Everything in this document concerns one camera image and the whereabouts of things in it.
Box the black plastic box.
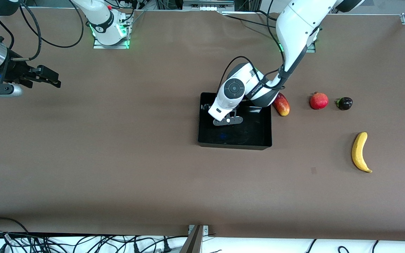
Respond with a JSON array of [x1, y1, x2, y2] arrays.
[[197, 91, 272, 151]]

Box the yellow banana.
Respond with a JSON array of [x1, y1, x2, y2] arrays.
[[351, 132, 373, 174]]

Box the red yellow mango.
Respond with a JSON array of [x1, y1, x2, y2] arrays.
[[274, 93, 290, 117]]

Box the red pomegranate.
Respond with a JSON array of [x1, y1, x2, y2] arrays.
[[310, 92, 329, 110]]

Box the dark purple mangosteen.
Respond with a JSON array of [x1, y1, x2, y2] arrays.
[[335, 97, 353, 111]]

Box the long looping black arm cable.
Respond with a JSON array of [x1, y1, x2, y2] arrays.
[[21, 0, 84, 49]]

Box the short black arm cable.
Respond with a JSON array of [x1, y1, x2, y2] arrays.
[[0, 16, 14, 50]]

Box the black cable with metal plug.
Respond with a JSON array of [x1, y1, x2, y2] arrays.
[[19, 0, 42, 61]]

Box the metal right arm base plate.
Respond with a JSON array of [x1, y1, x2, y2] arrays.
[[93, 33, 130, 50]]

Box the black floor cable loop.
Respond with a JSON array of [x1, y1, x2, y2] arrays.
[[0, 217, 31, 234]]

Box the aluminium frame rail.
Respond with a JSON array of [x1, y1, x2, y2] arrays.
[[183, 0, 235, 11]]

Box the black cable across table edge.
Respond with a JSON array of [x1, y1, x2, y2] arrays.
[[220, 10, 277, 29]]

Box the aluminium post with bracket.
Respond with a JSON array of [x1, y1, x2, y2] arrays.
[[180, 225, 209, 253]]

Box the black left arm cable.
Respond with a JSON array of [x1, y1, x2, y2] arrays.
[[266, 0, 309, 88]]

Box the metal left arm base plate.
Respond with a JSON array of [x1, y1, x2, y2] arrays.
[[278, 20, 316, 53]]

